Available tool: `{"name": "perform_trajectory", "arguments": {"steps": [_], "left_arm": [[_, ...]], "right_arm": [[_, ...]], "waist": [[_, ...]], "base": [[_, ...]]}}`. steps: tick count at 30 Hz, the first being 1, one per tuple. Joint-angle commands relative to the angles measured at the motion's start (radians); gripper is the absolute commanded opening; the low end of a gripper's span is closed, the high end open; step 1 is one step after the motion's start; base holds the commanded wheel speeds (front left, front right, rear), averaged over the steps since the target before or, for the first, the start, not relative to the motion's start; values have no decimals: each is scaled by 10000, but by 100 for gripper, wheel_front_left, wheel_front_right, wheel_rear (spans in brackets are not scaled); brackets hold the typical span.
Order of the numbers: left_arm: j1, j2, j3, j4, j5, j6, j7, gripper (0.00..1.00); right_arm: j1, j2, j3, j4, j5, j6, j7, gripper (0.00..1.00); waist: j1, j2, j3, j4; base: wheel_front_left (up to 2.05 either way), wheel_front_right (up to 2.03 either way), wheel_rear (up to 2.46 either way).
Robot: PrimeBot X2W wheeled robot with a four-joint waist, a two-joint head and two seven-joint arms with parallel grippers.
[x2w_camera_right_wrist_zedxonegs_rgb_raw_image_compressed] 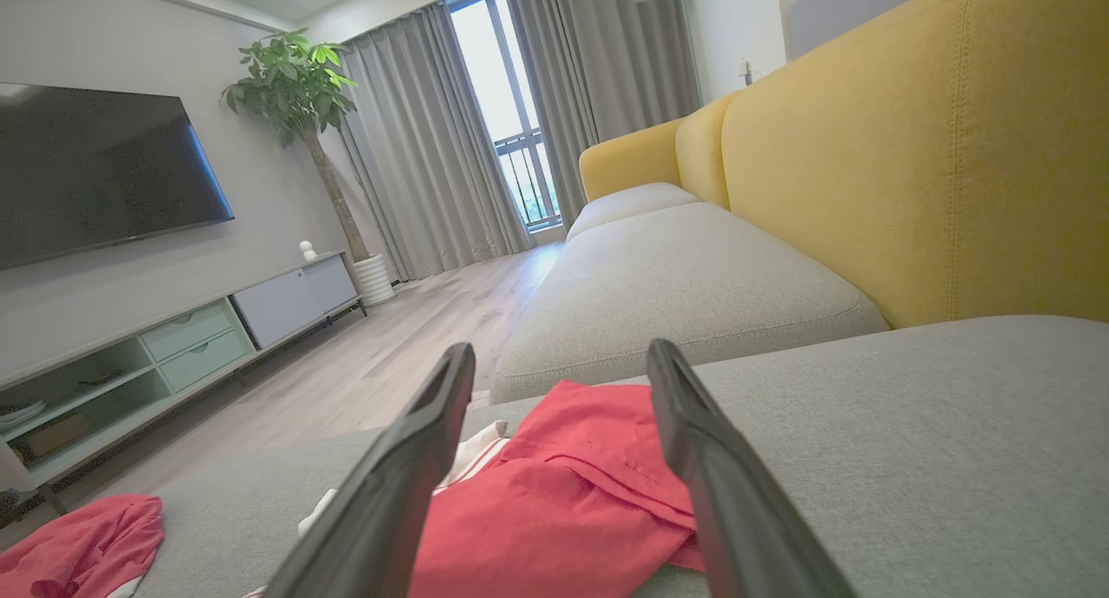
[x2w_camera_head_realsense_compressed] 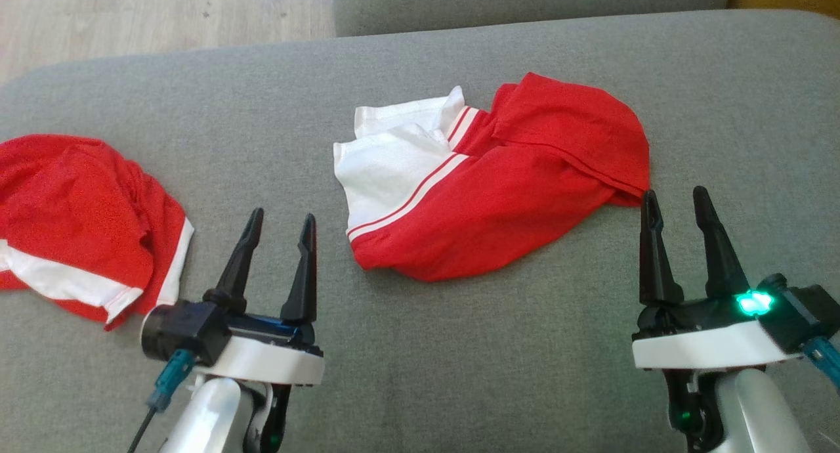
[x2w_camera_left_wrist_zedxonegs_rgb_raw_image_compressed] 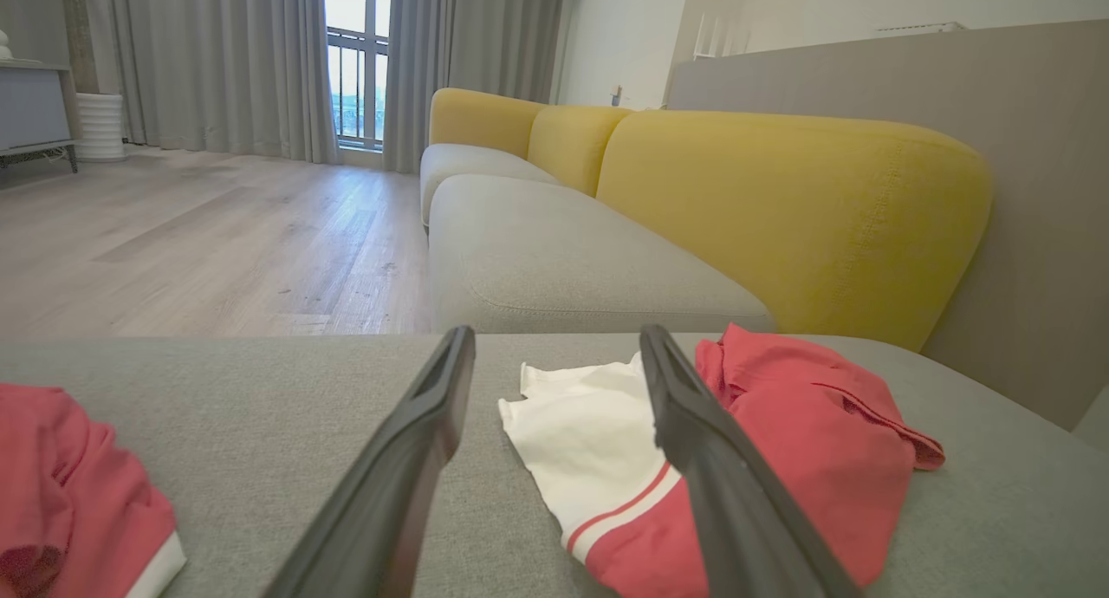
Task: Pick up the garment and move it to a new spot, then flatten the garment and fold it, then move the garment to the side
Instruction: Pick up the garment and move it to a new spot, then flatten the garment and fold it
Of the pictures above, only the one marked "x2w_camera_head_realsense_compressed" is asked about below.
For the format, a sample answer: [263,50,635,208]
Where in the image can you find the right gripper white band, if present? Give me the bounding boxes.
[630,186,807,372]

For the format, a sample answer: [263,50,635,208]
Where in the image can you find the black right cable teal plug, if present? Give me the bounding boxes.
[804,337,840,391]

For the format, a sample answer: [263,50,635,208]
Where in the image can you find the grey sofa seat cushion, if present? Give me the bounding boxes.
[333,0,732,37]

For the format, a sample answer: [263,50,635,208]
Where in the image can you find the red shorts with white stripe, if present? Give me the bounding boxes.
[0,134,196,332]

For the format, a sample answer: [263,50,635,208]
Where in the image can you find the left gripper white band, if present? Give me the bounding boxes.
[196,207,326,387]

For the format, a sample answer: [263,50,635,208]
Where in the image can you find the red and white sports shirt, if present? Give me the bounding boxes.
[333,72,652,283]

